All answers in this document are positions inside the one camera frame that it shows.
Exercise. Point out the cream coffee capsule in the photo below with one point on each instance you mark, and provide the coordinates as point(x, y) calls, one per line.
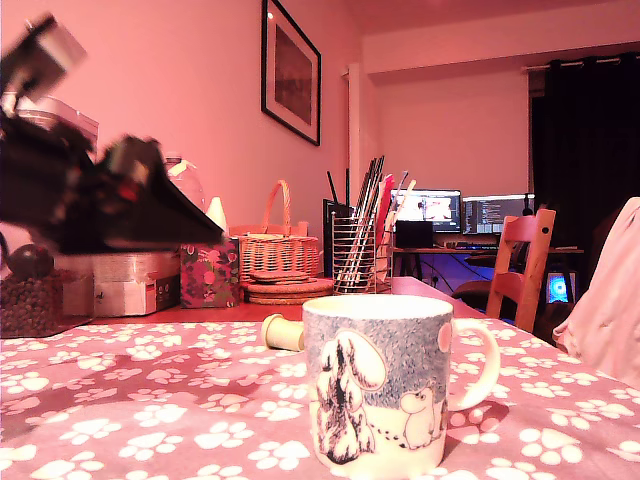
point(282, 332)

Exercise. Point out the small black box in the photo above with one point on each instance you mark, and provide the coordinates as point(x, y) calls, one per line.
point(414, 235)

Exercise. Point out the round cork trivet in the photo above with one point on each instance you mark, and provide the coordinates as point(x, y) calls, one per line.
point(315, 292)

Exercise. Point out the paw print cloth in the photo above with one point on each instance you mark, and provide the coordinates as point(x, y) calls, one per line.
point(150, 440)

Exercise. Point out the brown pellets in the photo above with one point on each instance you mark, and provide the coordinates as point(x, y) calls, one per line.
point(25, 305)

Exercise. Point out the keyboard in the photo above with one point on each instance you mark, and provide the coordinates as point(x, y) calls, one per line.
point(470, 245)

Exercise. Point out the wooden desk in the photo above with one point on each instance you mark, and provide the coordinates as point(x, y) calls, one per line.
point(430, 251)

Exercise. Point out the cork coaster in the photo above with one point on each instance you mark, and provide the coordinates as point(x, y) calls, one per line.
point(285, 276)

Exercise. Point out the dark office chair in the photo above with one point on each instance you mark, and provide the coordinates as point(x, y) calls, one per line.
point(472, 295)

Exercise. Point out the wooden chair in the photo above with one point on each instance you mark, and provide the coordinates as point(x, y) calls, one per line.
point(520, 280)

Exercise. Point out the glowing computer fan case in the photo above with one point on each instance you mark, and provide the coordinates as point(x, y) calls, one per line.
point(557, 287)

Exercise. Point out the computer monitor with pale windows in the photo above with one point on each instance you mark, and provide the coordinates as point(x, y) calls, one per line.
point(425, 210)

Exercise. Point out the floral tissue box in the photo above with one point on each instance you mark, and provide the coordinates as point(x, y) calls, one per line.
point(210, 280)

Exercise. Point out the grey camera box on bracket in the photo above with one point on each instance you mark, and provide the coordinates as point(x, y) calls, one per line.
point(57, 47)

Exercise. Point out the black framed picture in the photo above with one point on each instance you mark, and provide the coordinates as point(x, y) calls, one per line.
point(292, 75)

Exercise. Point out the black long kitchen tool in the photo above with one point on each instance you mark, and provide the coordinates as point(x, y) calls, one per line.
point(368, 200)

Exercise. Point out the curtain rod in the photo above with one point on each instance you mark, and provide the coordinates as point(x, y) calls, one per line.
point(575, 64)

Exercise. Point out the red flat kitchen tool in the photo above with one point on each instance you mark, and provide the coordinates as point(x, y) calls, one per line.
point(384, 200)

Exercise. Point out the computer monitor with dark screen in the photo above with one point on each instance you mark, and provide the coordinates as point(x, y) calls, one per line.
point(495, 215)

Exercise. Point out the large clear water bottle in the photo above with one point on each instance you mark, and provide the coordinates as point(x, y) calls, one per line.
point(192, 185)

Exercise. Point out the white wall pipe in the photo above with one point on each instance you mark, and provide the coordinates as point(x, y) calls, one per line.
point(353, 125)

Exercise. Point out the white cardboard box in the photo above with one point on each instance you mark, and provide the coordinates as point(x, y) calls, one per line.
point(125, 285)

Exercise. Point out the white cartoon print mug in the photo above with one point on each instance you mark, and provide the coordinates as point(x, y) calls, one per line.
point(380, 375)

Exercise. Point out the pale draped garment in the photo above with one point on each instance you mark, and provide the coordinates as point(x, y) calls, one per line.
point(610, 300)

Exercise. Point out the dark round scoop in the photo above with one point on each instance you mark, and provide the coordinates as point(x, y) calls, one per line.
point(32, 262)

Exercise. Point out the clear container with white lid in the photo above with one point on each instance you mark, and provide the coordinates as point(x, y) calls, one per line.
point(80, 122)

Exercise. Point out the black curtain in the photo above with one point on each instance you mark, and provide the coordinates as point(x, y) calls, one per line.
point(585, 150)

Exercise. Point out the black router with antennas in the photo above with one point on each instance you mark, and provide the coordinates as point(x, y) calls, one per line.
point(327, 235)

